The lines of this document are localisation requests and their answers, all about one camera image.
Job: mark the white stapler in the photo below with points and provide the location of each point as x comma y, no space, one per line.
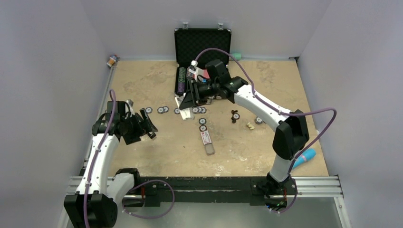
186,113

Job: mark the poker chip right side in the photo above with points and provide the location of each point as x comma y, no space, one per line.
258,120

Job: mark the blue cylinder tool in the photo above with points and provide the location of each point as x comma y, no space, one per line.
304,157

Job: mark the poker chip above staple box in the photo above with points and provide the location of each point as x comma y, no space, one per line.
202,121

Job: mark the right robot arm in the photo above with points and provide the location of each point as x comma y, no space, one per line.
290,128

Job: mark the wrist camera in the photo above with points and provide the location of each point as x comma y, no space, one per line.
129,104
193,71

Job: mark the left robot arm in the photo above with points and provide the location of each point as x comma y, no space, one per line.
94,204

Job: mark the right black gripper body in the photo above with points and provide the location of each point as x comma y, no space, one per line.
205,90

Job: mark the poker chip near staple box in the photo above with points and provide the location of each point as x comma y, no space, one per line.
202,128

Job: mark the small orange bottle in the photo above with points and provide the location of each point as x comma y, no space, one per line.
113,59

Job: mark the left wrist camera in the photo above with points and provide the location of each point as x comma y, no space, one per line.
129,104

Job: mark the staple box with clear lid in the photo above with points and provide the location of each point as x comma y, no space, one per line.
207,142

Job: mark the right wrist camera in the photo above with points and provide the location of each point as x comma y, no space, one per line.
193,71

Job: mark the black poker chip case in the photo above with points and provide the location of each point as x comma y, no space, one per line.
189,42

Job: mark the green cylinder object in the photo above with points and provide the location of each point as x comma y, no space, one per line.
236,56

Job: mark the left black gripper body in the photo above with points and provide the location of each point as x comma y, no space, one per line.
133,129

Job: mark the cream small object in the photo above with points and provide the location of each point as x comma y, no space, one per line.
250,126

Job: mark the black stapler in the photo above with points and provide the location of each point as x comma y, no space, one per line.
151,135

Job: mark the brown figure toy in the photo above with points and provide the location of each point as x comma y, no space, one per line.
235,116

